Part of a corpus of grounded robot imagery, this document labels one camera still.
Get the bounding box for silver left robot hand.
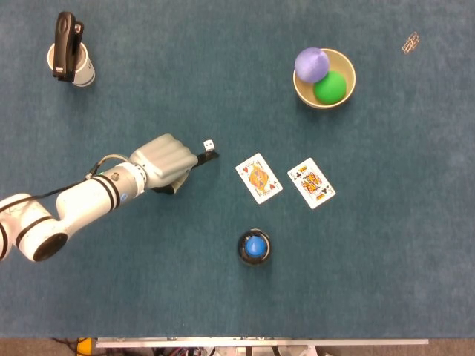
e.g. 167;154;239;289
129;133;220;195

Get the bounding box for hearts playing card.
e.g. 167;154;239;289
235;152;284;205

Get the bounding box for white paper cup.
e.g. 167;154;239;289
47;42;96;88

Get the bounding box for clubs king playing card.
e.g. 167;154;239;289
287;157;337;210

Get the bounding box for black stapler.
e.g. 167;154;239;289
52;11;85;82

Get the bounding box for purple ball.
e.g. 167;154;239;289
294;47;331;83

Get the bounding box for green ball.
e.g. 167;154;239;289
312;70;348;105

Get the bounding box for beige bowl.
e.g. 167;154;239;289
292;48;357;110

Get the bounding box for metal paper clips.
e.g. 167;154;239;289
402;31;421;55

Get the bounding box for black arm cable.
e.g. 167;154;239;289
0;154;131;214

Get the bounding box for aluminium frame rail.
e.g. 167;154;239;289
95;337;430;349

